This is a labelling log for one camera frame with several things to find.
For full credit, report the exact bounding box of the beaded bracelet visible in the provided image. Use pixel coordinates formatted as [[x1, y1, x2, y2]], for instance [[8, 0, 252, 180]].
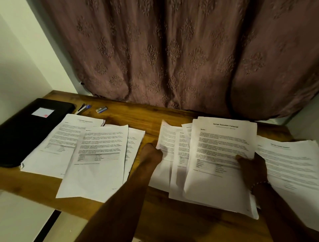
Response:
[[250, 181, 271, 195]]

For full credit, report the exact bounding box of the person's right forearm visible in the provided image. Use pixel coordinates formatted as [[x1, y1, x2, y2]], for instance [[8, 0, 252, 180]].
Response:
[[251, 183, 319, 242]]

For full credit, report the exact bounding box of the printed paper sheet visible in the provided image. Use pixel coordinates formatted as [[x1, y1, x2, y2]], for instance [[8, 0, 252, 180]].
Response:
[[123, 127, 146, 184], [169, 128, 200, 202], [181, 123, 194, 145], [149, 120, 185, 192]]

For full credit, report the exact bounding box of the black folder with white label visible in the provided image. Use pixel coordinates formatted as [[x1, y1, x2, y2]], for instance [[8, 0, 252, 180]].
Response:
[[0, 98, 76, 168]]

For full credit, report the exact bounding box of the person's left hand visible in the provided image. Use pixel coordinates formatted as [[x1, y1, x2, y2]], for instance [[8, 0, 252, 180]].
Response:
[[139, 142, 164, 171]]

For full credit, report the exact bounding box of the person's right hand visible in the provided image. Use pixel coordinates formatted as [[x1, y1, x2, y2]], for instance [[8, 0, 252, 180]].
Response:
[[235, 153, 269, 192]]

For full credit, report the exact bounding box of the person's left forearm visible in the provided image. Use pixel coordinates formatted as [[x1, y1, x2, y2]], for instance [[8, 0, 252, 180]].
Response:
[[74, 165, 160, 242]]

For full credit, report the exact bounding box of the printed transcript paper stack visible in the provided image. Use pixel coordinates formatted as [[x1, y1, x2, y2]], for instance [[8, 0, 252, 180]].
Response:
[[183, 116, 259, 220]]

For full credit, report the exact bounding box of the printed paper stack with title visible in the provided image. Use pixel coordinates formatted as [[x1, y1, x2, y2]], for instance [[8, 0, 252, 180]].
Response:
[[20, 114, 106, 179]]

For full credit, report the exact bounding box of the printed sheet with grey table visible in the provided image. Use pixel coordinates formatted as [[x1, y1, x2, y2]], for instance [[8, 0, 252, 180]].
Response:
[[56, 125, 129, 203]]

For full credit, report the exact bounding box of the brown patterned curtain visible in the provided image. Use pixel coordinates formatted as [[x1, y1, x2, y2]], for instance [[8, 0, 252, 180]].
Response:
[[41, 0, 319, 121]]

